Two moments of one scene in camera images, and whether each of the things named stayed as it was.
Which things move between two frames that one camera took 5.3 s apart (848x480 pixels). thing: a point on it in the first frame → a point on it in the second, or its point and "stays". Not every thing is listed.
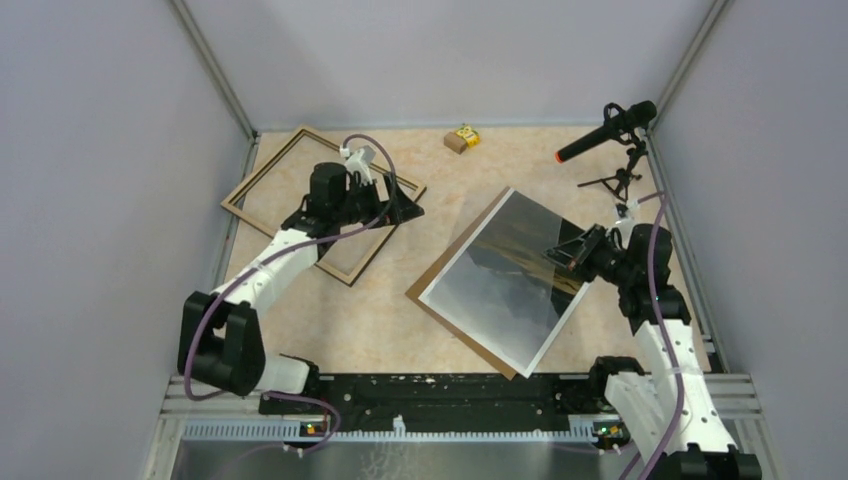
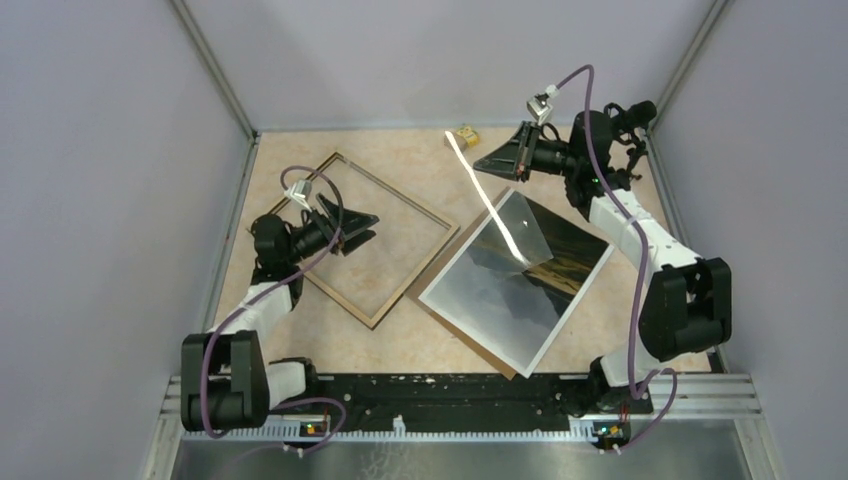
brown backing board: (432, 272) stays
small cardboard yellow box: (463, 138) stays
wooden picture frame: (272, 229) → (418, 272)
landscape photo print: (503, 291) stays
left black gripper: (398, 209) → (326, 224)
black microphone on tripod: (622, 125) stays
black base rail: (424, 403) stays
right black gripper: (574, 255) → (514, 158)
